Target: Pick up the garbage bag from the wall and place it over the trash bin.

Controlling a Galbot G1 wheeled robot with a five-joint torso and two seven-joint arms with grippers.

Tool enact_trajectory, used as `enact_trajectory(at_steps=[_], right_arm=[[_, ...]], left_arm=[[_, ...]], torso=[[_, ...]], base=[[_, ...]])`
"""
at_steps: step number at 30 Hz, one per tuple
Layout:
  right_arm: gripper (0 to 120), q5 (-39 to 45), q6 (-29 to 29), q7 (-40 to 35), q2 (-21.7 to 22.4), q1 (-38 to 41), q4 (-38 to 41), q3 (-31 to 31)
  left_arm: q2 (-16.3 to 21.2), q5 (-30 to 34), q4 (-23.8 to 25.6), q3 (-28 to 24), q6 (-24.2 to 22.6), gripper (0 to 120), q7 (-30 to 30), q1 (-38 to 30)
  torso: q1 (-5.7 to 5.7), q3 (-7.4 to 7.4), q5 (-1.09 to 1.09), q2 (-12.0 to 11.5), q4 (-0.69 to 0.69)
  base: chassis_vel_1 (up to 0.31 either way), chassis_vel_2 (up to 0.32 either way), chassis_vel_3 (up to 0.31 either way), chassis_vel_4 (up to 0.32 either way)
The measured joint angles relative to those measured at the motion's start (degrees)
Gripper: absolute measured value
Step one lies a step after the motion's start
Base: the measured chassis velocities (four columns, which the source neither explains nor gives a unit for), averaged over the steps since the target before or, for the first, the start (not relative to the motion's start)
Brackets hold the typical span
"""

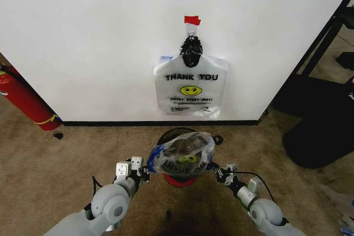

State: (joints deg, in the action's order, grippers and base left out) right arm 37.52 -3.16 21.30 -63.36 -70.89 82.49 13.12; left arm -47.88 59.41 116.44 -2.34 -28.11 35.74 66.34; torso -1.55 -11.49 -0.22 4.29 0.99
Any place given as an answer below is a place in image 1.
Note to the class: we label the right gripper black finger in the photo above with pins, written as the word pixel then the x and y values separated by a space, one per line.
pixel 216 166
pixel 219 177

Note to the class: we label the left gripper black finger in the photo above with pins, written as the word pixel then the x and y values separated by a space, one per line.
pixel 146 170
pixel 147 178

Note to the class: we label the clear thank you plastic bag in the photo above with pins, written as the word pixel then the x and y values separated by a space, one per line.
pixel 181 154

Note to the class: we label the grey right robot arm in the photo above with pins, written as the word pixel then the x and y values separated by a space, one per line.
pixel 265 214

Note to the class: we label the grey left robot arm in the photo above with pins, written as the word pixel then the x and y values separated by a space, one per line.
pixel 110 208

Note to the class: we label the black trash bin red base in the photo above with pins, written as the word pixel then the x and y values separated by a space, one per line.
pixel 179 182

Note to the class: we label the hanging thank you bag stack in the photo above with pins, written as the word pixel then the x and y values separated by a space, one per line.
pixel 190 89

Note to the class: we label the small black floor scrap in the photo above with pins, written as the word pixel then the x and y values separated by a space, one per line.
pixel 58 135

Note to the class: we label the clear plastic sheet pile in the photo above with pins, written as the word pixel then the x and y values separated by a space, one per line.
pixel 341 205

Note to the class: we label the red fire extinguisher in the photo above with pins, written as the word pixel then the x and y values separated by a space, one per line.
pixel 25 100

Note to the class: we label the red tape strip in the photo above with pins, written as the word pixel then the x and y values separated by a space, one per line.
pixel 192 20

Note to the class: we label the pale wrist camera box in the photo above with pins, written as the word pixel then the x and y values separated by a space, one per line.
pixel 137 163
pixel 231 167

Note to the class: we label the clear wall hook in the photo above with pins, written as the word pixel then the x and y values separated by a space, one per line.
pixel 192 30

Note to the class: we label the black desk frame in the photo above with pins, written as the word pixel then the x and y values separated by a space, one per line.
pixel 312 62

